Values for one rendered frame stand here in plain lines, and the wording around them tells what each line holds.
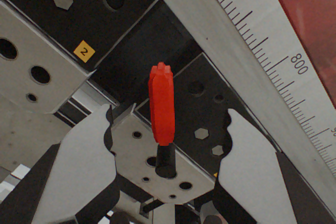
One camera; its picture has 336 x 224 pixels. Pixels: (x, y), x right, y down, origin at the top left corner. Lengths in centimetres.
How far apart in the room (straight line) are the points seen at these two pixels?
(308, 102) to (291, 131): 4
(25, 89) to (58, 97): 3
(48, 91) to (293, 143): 26
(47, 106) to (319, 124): 27
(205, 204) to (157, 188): 10
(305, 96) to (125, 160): 20
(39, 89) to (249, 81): 19
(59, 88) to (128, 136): 8
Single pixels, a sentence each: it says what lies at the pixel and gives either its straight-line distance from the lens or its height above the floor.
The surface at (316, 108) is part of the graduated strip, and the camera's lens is 22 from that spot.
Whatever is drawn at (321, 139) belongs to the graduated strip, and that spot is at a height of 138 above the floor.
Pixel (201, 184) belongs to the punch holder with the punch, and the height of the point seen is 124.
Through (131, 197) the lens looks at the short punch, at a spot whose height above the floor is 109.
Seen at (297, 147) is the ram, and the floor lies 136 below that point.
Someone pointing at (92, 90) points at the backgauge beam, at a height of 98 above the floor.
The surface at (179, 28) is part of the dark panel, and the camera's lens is 69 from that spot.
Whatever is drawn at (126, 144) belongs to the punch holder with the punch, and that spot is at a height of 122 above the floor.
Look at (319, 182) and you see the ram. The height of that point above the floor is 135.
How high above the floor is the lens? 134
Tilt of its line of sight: 19 degrees down
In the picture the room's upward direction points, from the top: 52 degrees clockwise
